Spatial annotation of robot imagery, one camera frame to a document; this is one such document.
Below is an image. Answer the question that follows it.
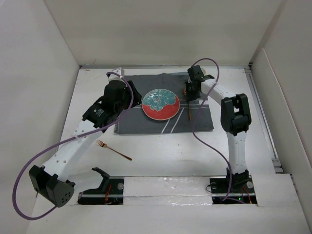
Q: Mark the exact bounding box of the copper fork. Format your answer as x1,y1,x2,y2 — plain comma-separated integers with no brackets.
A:
96,139,132,161

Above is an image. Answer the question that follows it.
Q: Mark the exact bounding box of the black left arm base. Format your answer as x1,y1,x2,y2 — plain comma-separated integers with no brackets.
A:
78,177,124,205

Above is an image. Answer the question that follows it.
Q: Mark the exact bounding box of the copper spoon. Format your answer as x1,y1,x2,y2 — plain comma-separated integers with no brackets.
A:
183,88,192,121

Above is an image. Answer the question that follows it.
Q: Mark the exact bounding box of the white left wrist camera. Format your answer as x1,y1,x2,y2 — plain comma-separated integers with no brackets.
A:
106,67,124,82

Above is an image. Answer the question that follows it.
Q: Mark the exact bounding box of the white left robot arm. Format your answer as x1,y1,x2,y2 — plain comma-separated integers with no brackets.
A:
29,80,141,207

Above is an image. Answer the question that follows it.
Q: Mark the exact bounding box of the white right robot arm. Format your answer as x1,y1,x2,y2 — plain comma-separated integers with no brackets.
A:
184,65,252,192

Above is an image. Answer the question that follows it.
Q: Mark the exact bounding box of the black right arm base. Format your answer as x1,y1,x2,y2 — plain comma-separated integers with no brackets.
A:
209,175,257,204

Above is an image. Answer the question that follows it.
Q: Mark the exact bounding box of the grey striped cloth placemat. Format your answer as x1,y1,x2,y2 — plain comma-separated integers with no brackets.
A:
114,72,205,135

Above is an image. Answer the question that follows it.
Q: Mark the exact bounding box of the red and teal plate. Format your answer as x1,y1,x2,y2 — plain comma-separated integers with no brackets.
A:
141,89,180,121

